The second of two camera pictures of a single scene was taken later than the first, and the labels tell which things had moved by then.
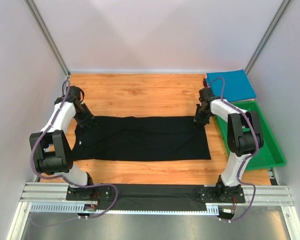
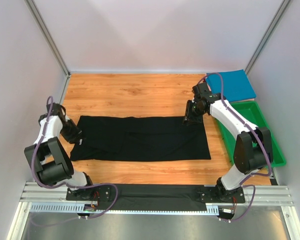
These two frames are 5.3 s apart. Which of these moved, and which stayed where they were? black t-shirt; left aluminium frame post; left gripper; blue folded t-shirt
Moved: left gripper
Stayed: blue folded t-shirt; left aluminium frame post; black t-shirt
